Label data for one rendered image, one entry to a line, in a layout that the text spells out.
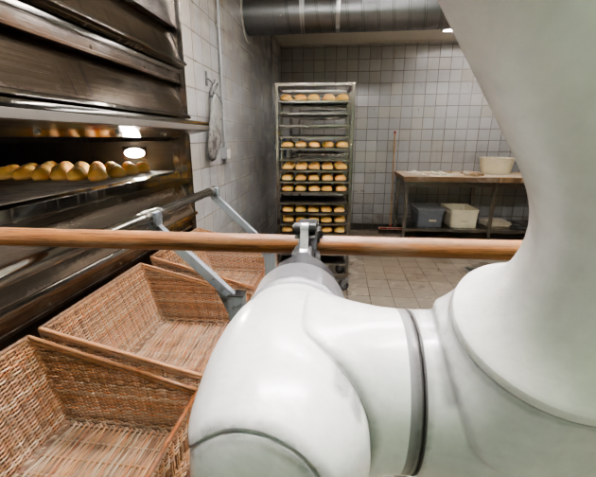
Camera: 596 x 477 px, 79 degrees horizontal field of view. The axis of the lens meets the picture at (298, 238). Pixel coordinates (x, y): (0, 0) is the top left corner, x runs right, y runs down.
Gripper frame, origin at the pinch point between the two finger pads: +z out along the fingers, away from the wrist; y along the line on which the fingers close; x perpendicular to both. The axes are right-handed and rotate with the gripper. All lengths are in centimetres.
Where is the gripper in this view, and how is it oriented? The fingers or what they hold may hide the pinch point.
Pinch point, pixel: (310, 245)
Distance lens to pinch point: 55.8
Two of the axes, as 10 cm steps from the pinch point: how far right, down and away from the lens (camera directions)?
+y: 0.0, 9.7, 2.6
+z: 0.9, -2.6, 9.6
